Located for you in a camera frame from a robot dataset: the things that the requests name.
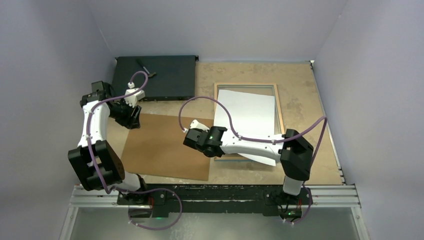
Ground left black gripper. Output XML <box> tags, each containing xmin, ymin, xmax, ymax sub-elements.
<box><xmin>108</xmin><ymin>97</ymin><xmax>141</xmax><ymax>129</ymax></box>

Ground brown cardboard backing board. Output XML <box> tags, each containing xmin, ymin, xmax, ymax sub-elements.
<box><xmin>121</xmin><ymin>113</ymin><xmax>210</xmax><ymax>181</ymax></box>

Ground hot air balloon photo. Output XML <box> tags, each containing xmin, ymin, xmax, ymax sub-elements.
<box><xmin>213</xmin><ymin>89</ymin><xmax>277</xmax><ymax>167</ymax></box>

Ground blue wooden picture frame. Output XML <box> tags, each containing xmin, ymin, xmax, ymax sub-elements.
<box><xmin>213</xmin><ymin>82</ymin><xmax>286</xmax><ymax>162</ymax></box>

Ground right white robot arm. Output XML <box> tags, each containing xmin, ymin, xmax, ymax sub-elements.
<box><xmin>183</xmin><ymin>126</ymin><xmax>314</xmax><ymax>204</ymax></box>

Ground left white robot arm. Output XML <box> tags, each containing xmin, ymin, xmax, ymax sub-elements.
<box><xmin>67</xmin><ymin>81</ymin><xmax>149</xmax><ymax>205</ymax></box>

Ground small black hammer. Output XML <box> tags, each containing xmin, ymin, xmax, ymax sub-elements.
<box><xmin>136</xmin><ymin>58</ymin><xmax>157</xmax><ymax>78</ymax></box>

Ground dark flat box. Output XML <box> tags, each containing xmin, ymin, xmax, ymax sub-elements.
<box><xmin>111</xmin><ymin>55</ymin><xmax>199</xmax><ymax>101</ymax></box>

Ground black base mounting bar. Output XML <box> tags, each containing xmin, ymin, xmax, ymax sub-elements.
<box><xmin>117</xmin><ymin>183</ymin><xmax>313</xmax><ymax>218</ymax></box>

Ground aluminium rail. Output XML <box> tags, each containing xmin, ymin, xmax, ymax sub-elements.
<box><xmin>69</xmin><ymin>185</ymin><xmax>361</xmax><ymax>208</ymax></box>

